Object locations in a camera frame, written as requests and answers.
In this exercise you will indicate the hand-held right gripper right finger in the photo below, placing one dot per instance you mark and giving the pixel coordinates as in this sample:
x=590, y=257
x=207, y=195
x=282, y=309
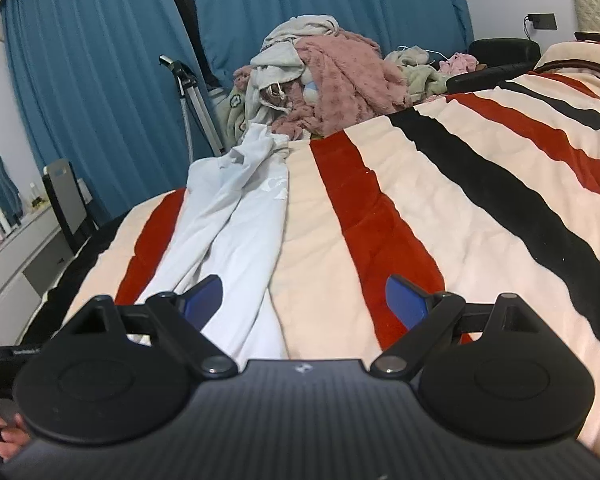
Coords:
x=407, y=302

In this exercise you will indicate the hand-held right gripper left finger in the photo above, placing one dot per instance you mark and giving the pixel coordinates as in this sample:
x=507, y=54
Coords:
x=205, y=297

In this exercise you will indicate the white pants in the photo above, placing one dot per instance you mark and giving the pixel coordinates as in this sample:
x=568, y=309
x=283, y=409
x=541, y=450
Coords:
x=240, y=230

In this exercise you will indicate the pile of clothes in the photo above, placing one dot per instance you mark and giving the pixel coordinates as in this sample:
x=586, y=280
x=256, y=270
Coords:
x=350, y=80

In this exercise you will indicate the person's left hand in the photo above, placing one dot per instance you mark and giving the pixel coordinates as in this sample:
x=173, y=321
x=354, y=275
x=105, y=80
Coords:
x=11, y=440

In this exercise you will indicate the white dressing table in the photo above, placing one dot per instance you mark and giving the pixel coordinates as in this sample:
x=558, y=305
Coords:
x=20, y=260

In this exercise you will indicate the striped fleece blanket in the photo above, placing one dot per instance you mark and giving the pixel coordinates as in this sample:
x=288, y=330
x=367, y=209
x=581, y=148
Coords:
x=455, y=185

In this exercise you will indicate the row of cosmetic bottles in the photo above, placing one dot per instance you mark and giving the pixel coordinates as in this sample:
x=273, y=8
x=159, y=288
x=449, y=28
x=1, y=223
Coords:
x=0, y=222

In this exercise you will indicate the black chair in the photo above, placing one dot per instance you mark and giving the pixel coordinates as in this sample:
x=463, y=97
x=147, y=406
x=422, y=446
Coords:
x=65, y=195

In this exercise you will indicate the green printed blanket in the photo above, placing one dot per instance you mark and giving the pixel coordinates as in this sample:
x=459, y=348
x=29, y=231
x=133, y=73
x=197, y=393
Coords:
x=235, y=115

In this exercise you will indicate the garment steamer stand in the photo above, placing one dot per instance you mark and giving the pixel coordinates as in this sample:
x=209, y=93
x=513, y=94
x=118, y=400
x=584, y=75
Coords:
x=195, y=105

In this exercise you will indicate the light green cloth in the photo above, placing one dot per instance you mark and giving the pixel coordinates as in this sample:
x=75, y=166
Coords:
x=422, y=77

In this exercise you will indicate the light blue plush ball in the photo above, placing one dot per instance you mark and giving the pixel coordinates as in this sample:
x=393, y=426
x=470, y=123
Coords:
x=311, y=89

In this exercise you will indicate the blue curtain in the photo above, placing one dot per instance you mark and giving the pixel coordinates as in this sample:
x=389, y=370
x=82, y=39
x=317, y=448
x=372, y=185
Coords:
x=90, y=85
x=330, y=0

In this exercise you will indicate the small pink garment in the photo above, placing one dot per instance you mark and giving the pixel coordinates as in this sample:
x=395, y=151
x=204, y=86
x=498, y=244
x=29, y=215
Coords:
x=459, y=63

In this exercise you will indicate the grey hoodie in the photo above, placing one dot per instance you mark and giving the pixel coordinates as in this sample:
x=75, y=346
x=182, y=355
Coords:
x=280, y=55

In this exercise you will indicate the black bag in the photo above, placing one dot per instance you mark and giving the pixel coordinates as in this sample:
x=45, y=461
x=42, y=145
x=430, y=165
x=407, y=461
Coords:
x=505, y=57

